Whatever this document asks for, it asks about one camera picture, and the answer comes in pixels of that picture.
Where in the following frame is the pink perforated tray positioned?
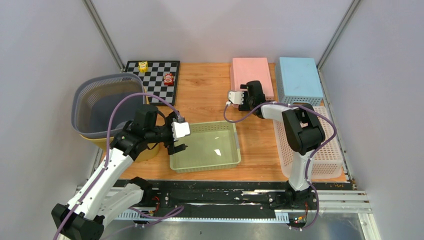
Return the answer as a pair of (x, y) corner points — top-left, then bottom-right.
(230, 57), (275, 100)

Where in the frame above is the green perforated tray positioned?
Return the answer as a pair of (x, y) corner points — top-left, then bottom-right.
(169, 120), (242, 174)

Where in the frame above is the blue perforated tray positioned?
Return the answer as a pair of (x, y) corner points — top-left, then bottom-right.
(274, 57), (324, 106)

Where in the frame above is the grey mesh basket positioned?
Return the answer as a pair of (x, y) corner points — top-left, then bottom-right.
(71, 72), (145, 139)

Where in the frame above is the large white perforated basket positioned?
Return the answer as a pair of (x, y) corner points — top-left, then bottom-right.
(273, 120), (343, 180)

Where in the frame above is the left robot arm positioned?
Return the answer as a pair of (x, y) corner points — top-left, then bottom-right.
(51, 104), (191, 240)

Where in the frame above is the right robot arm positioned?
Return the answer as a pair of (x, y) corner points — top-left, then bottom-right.
(240, 80), (326, 209)

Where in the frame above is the yellow ribbed bin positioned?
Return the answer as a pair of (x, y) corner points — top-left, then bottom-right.
(81, 105), (162, 164)

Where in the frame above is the red owl toy block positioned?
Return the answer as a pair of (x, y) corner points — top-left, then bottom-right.
(163, 73), (175, 87)

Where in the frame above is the black white checkerboard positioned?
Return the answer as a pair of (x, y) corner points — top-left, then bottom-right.
(124, 60), (181, 105)

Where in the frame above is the yellow owl toy block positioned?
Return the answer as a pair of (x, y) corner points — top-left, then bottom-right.
(138, 61), (149, 73)

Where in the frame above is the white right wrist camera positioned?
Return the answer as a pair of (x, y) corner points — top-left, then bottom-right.
(227, 91), (244, 108)

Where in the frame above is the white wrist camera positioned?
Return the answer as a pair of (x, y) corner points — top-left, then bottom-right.
(227, 91), (244, 108)
(171, 121), (191, 141)

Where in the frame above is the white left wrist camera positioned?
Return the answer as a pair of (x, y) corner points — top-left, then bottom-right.
(171, 121), (191, 141)

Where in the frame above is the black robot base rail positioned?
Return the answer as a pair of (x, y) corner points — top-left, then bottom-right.
(76, 179), (372, 229)

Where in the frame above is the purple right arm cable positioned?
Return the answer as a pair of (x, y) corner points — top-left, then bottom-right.
(223, 101), (338, 231)

